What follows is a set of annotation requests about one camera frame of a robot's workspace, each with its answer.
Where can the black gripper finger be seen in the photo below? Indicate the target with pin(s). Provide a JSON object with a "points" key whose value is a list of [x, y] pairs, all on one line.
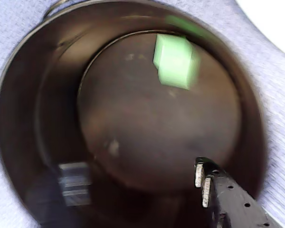
{"points": [[61, 204], [228, 202]]}

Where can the white round plate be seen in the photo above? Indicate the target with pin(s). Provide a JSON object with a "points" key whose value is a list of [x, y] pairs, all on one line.
{"points": [[275, 19]]}

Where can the black metal bucket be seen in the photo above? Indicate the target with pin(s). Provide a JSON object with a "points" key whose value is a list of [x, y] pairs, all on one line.
{"points": [[133, 130]]}

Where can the blue woven cloth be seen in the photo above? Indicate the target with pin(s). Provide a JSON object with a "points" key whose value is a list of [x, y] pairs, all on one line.
{"points": [[4, 35]]}

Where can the green cube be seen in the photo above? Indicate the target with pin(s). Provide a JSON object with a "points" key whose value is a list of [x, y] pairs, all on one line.
{"points": [[175, 64]]}

